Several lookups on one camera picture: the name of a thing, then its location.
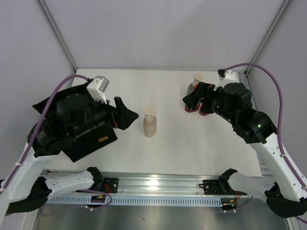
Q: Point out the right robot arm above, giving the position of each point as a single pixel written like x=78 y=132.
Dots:
x=286 y=197

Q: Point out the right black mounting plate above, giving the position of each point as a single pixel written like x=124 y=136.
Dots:
x=215 y=187

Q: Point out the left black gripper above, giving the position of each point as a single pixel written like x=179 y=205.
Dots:
x=120 y=117

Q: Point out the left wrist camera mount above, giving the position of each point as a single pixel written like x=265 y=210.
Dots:
x=97 y=87

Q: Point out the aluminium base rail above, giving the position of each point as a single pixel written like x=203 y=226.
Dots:
x=146 y=184

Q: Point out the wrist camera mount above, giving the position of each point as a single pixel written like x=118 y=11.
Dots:
x=226 y=77
x=97 y=87

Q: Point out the slotted cable duct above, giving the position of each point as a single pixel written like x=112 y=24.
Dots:
x=123 y=200

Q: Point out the beige pump bottle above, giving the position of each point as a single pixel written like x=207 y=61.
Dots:
x=149 y=122

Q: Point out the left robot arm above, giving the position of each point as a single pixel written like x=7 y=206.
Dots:
x=26 y=189

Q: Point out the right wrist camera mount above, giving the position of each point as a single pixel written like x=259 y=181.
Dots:
x=226 y=77

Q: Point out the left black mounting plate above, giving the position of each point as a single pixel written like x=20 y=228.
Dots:
x=110 y=185

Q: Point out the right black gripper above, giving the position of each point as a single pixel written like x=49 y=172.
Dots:
x=192 y=100

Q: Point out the left frame post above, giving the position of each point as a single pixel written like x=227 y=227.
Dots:
x=56 y=32

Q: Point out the black canvas bag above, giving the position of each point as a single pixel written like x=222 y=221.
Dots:
x=67 y=126

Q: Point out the frame post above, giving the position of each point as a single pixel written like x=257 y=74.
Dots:
x=56 y=32
x=283 y=9

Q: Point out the red dish soap bottle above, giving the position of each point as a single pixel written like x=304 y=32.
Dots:
x=192 y=102

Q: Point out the black mounting plate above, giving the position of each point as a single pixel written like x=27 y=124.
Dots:
x=215 y=187
x=110 y=185

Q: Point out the right frame post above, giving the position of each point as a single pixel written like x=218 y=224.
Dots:
x=283 y=9

